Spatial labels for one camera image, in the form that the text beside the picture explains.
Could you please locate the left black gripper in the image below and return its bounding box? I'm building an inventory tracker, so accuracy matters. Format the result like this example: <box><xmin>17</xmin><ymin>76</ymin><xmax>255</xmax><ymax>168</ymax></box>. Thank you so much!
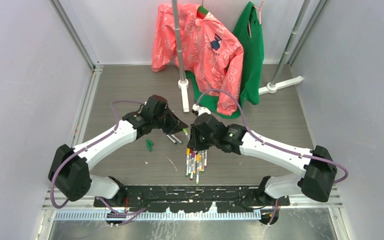
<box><xmin>151</xmin><ymin>105</ymin><xmax>186</xmax><ymax>135</ymax></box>

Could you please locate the green plain pen cap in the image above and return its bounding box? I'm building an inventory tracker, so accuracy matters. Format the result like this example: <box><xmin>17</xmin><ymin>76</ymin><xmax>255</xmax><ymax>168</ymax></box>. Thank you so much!
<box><xmin>146</xmin><ymin>139</ymin><xmax>154</xmax><ymax>146</ymax></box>

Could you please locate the green clip pen cap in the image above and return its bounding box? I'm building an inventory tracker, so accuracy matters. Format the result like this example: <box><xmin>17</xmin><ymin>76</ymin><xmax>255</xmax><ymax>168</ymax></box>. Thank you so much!
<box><xmin>147</xmin><ymin>144</ymin><xmax>153</xmax><ymax>152</ymax></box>

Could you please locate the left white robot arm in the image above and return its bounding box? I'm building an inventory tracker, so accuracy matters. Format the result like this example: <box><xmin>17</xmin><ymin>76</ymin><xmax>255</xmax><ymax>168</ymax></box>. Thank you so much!
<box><xmin>48</xmin><ymin>95</ymin><xmax>187</xmax><ymax>207</ymax></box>

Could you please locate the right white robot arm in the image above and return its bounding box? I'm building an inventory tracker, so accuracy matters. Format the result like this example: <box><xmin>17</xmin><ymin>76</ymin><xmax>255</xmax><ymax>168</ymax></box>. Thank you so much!
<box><xmin>187</xmin><ymin>113</ymin><xmax>338</xmax><ymax>206</ymax></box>

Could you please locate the brown cap marker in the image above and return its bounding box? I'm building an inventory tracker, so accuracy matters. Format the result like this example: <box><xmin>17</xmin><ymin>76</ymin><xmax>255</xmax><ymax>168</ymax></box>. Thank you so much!
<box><xmin>187</xmin><ymin>150</ymin><xmax>194</xmax><ymax>175</ymax></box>

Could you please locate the lower magenta cap marker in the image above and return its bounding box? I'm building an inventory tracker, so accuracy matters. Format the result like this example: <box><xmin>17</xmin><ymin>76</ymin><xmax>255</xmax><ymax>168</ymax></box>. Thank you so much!
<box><xmin>189</xmin><ymin>151</ymin><xmax>195</xmax><ymax>181</ymax></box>

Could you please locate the short yellow cap marker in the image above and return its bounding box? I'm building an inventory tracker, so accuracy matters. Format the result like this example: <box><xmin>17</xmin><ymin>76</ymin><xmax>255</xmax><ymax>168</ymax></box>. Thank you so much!
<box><xmin>195</xmin><ymin>154</ymin><xmax>201</xmax><ymax>185</ymax></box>

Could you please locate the blue cap marker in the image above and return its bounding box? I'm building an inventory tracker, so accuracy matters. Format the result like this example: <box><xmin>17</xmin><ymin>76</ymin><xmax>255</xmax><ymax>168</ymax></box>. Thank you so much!
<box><xmin>203</xmin><ymin>150</ymin><xmax>208</xmax><ymax>170</ymax></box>

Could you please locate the left rack pole with foot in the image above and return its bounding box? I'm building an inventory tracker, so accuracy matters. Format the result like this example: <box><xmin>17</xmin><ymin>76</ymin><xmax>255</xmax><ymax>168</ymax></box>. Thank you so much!
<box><xmin>171</xmin><ymin>0</ymin><xmax>190</xmax><ymax>113</ymax></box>

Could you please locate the rack pole with foot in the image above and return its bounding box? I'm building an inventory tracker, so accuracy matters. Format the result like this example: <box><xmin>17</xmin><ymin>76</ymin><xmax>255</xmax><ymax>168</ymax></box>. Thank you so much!
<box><xmin>171</xmin><ymin>0</ymin><xmax>190</xmax><ymax>113</ymax></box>
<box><xmin>258</xmin><ymin>0</ymin><xmax>311</xmax><ymax>95</ymax></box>

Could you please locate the pink patterned jacket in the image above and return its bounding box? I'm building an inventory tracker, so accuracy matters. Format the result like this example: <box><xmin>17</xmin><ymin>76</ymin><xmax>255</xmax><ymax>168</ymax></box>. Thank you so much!
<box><xmin>151</xmin><ymin>3</ymin><xmax>244</xmax><ymax>116</ymax></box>

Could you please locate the right rack pole with foot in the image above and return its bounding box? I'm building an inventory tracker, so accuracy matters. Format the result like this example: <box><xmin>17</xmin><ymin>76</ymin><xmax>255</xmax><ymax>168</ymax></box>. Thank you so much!
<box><xmin>258</xmin><ymin>0</ymin><xmax>311</xmax><ymax>95</ymax></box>

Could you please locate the green garment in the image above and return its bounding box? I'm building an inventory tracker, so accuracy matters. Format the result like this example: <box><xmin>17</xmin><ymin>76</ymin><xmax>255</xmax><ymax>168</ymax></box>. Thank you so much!
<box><xmin>185</xmin><ymin>1</ymin><xmax>265</xmax><ymax>120</ymax></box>

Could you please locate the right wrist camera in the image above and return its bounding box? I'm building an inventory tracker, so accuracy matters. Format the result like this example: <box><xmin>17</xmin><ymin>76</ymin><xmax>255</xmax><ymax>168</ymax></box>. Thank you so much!
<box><xmin>192</xmin><ymin>104</ymin><xmax>212</xmax><ymax>117</ymax></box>

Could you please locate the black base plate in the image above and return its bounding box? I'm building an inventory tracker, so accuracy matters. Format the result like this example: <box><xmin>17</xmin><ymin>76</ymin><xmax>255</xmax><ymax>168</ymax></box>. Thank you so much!
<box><xmin>107</xmin><ymin>185</ymin><xmax>275</xmax><ymax>214</ymax></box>

